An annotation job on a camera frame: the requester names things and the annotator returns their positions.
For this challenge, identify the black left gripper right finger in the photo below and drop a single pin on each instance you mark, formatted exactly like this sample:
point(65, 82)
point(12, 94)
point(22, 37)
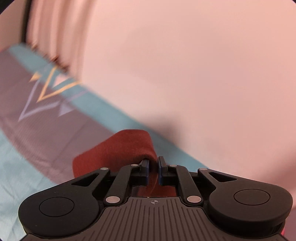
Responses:
point(239, 206)

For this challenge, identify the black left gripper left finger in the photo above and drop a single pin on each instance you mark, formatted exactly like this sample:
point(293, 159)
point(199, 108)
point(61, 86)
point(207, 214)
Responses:
point(72, 207)

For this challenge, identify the dark red knit sweater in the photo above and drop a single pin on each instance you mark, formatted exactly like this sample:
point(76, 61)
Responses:
point(124, 148)

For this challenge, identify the teal and grey bedsheet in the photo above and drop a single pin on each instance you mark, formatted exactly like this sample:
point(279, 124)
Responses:
point(48, 118)

